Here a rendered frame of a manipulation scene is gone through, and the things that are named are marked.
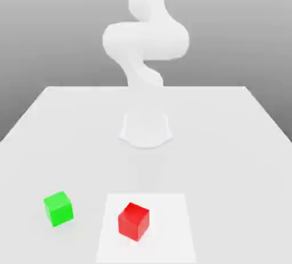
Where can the small red cube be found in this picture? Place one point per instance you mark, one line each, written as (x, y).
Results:
(133, 221)

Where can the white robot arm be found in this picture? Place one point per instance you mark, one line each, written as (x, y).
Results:
(146, 40)

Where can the small green cube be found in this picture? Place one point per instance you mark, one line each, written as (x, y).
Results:
(58, 209)

